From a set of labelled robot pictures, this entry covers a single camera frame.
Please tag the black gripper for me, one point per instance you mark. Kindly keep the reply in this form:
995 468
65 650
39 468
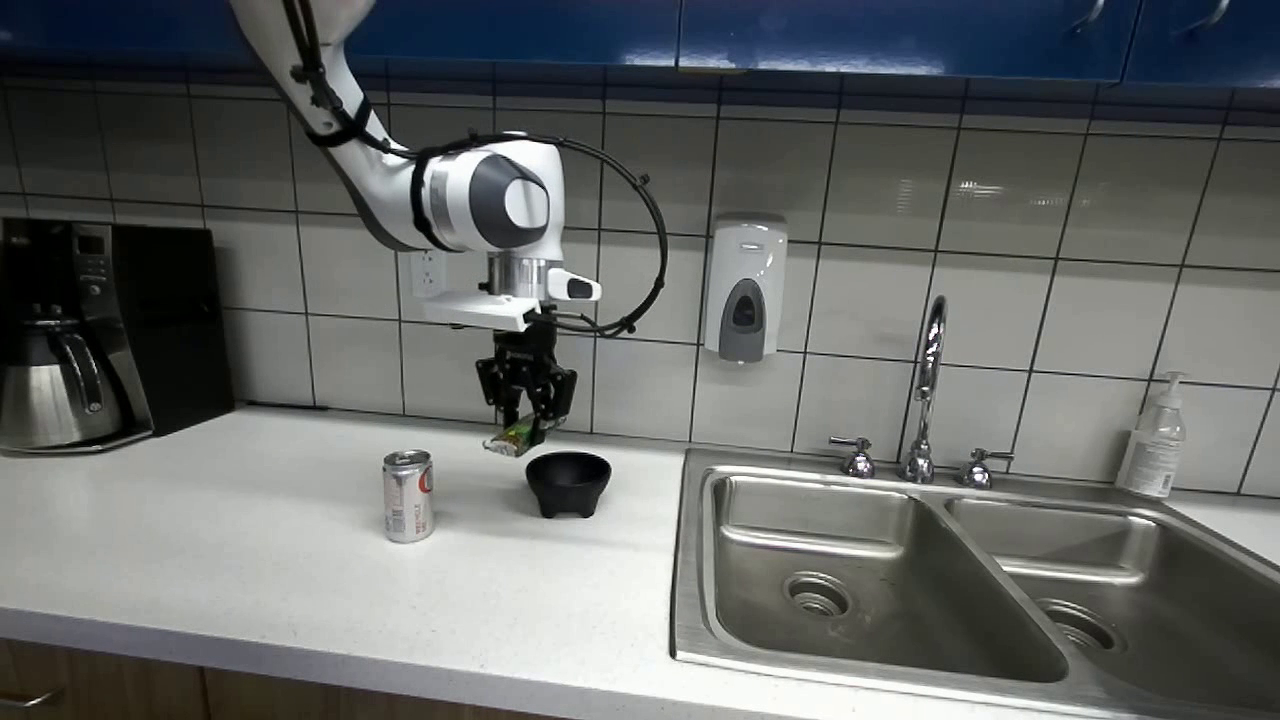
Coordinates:
526 344

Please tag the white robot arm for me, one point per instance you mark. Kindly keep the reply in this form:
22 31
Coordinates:
442 194

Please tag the black bowl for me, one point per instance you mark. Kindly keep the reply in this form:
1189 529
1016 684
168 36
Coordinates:
568 483

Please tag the silver soda can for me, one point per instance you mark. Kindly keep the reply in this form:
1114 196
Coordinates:
411 496

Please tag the black coffee maker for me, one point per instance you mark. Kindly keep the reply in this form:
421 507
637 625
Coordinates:
167 323

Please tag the chrome sink faucet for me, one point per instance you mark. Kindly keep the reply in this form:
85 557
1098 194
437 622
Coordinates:
930 387

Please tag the wooden base cabinet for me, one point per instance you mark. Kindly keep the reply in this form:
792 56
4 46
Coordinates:
202 690

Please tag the stainless steel double sink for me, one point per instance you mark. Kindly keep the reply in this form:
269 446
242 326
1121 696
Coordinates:
933 585

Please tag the clear pump soap bottle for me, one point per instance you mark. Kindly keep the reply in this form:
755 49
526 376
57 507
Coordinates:
1153 446

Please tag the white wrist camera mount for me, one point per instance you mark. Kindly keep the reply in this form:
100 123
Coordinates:
503 307

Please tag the white wall power outlet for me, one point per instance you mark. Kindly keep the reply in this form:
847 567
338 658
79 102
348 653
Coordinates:
424 279

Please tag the white wall soap dispenser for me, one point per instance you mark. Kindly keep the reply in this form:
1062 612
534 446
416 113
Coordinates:
747 291

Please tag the blue wall cabinet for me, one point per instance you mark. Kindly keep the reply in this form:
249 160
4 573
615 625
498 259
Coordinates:
803 31

